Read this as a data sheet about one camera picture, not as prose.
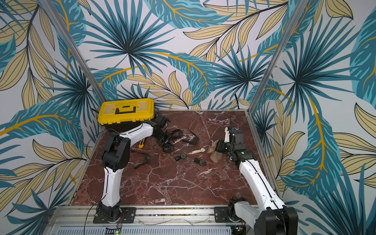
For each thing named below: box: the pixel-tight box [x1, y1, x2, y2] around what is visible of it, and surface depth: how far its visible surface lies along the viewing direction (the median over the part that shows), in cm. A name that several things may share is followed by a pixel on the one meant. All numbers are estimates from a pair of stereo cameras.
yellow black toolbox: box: [97, 98, 155, 134], surface depth 97 cm
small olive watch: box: [193, 157, 207, 167], surface depth 92 cm
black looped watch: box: [182, 127, 200, 145], surface depth 106 cm
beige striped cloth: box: [207, 139, 223, 164], surface depth 87 cm
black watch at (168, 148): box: [162, 143, 174, 154], surface depth 97 cm
